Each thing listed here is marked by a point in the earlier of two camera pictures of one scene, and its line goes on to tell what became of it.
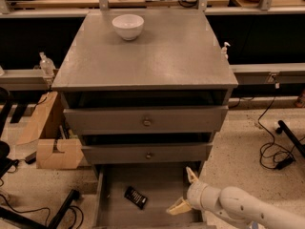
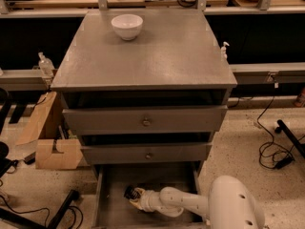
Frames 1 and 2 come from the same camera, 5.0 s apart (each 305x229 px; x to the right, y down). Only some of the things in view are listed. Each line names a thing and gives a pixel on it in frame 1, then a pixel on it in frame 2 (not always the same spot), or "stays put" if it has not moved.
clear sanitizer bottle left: (47, 66) stays put
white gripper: (194, 195) → (147, 202)
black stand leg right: (282, 128) stays put
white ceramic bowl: (128, 26) stays put
